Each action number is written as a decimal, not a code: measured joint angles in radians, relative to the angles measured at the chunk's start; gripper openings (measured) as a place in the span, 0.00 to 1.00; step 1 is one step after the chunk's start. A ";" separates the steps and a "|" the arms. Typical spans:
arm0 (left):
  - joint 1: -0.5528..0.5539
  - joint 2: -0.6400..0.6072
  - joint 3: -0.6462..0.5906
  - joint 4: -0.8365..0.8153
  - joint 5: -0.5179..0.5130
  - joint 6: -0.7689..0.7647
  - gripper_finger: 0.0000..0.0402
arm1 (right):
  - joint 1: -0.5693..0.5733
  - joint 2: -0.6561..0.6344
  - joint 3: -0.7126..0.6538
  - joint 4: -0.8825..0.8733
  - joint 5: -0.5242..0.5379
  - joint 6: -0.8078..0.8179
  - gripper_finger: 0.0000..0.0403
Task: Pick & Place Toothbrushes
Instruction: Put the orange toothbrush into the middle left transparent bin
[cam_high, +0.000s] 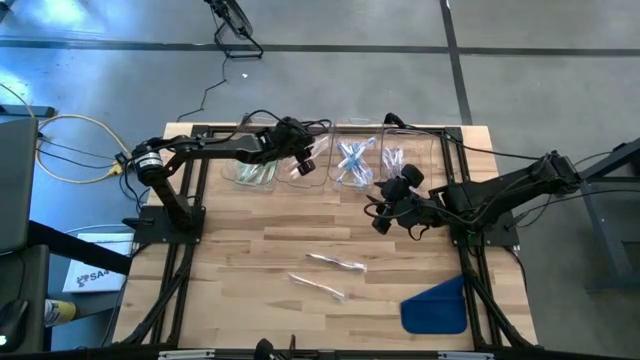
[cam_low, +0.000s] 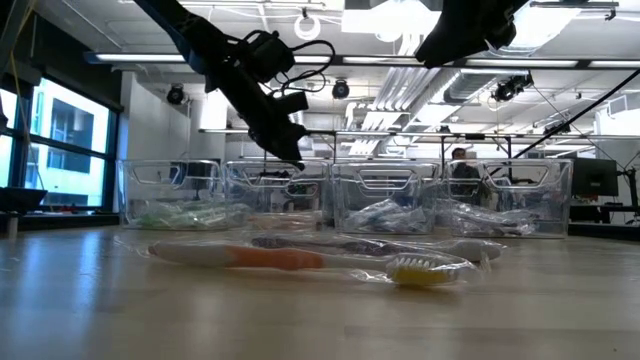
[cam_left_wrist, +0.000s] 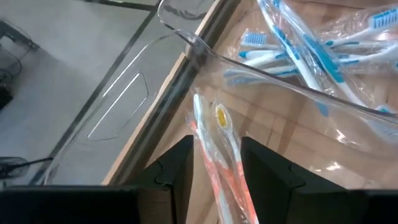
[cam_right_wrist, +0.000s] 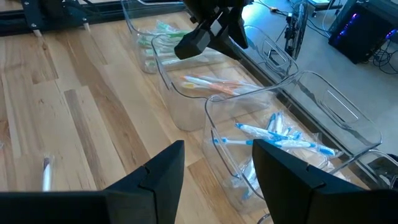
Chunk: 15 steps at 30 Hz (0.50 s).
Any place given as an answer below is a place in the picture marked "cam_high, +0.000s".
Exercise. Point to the blue cloth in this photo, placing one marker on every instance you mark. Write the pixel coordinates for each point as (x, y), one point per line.
(435, 310)

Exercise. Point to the black equipment stand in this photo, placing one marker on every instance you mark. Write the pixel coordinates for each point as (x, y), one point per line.
(615, 160)

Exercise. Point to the yellow white cup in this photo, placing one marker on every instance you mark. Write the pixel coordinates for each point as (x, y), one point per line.
(60, 312)

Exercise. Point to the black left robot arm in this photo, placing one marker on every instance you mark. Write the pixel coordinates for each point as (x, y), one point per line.
(210, 147)

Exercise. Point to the clear plastic bin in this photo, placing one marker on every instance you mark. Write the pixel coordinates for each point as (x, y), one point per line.
(422, 150)
(336, 150)
(230, 172)
(320, 180)

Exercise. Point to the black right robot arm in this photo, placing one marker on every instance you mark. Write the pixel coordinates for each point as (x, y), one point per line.
(500, 192)

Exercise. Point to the black rounded object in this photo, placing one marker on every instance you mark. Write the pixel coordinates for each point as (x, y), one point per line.
(263, 349)

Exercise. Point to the laptop computer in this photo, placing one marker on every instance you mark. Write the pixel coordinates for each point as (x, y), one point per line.
(17, 185)

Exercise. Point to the black table clamp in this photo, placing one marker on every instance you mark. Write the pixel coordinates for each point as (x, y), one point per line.
(246, 119)
(392, 118)

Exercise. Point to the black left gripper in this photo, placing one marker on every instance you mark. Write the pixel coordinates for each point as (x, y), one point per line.
(290, 140)

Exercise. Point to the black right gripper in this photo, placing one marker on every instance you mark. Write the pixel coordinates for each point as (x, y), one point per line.
(405, 205)

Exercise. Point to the white printed cardboard box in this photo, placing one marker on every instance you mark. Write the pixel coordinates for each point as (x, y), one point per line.
(95, 277)

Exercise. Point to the black side desk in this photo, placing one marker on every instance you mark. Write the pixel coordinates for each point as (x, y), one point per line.
(75, 247)

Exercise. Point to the white frame bracket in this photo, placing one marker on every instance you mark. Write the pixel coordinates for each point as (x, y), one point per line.
(465, 356)
(185, 355)

